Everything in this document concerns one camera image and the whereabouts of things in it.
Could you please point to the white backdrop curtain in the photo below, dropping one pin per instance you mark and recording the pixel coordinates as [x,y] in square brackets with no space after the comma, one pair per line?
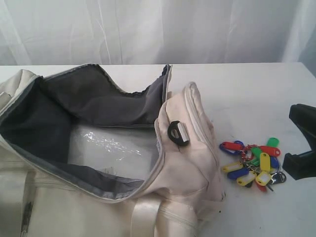
[70,32]

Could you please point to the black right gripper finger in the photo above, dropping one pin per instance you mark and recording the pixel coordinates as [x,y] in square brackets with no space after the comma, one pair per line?
[300,166]
[304,117]

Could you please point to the colourful key tag bunch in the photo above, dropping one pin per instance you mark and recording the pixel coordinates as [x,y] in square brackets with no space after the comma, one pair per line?
[256,164]

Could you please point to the clear plastic bag liner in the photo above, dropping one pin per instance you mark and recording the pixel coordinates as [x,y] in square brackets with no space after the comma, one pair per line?
[128,154]

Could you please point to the cream fabric duffel bag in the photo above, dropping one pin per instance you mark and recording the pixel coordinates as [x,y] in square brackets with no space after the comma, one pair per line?
[38,198]

